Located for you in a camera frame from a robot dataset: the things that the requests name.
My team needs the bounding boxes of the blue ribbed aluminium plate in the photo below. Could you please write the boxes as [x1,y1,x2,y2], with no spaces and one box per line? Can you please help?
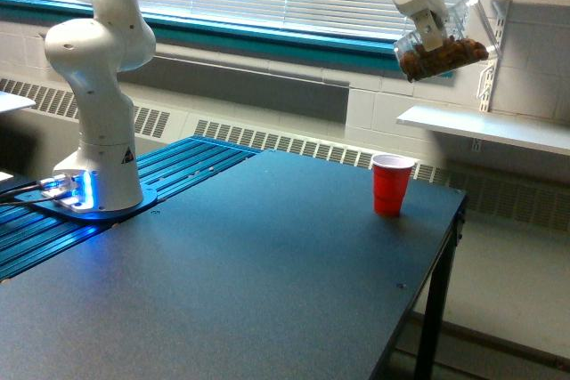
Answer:
[1,136,259,279]

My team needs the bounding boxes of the black cables at base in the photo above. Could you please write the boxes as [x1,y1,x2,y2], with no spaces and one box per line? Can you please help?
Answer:
[0,178,57,207]

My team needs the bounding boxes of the clear plastic cup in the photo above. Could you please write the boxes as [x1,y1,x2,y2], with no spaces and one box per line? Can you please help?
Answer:
[394,0,501,82]

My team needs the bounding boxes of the white desk corner left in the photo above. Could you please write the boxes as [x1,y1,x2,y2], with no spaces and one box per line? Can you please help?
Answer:
[0,91,36,113]

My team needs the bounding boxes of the white lower wall shelf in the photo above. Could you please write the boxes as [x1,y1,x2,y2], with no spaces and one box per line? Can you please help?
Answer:
[396,105,569,156]

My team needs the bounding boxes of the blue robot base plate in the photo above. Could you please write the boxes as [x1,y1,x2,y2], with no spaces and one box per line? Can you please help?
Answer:
[30,187,158,222]

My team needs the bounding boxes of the brown nuts filling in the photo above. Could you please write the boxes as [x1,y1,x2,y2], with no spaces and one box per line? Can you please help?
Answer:
[396,36,489,82]

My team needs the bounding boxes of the black table leg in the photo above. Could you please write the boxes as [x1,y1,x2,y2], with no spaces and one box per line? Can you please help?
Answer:
[414,240,455,380]

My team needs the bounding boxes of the white shelf bracket rail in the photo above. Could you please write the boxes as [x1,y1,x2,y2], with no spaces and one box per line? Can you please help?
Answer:
[476,0,510,113]

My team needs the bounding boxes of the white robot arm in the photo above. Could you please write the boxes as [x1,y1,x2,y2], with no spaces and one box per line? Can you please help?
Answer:
[43,0,448,215]

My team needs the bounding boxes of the red plastic cup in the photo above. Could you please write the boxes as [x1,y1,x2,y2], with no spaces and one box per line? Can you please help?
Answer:
[371,154,415,217]

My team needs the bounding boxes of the grey radiator vent cover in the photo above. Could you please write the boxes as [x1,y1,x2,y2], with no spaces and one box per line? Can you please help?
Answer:
[1,77,569,231]

